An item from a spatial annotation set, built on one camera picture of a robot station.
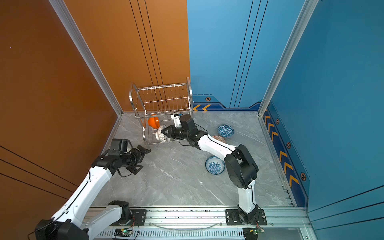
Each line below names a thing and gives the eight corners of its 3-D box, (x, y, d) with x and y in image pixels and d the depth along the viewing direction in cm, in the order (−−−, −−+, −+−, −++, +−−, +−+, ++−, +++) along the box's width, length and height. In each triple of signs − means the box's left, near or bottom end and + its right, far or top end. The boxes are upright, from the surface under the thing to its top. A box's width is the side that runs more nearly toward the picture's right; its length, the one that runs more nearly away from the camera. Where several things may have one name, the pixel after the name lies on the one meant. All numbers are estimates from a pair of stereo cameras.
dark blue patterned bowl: (218, 138, 106) (219, 134, 102) (217, 128, 112) (218, 124, 108) (233, 138, 106) (235, 134, 102) (231, 128, 112) (232, 124, 108)
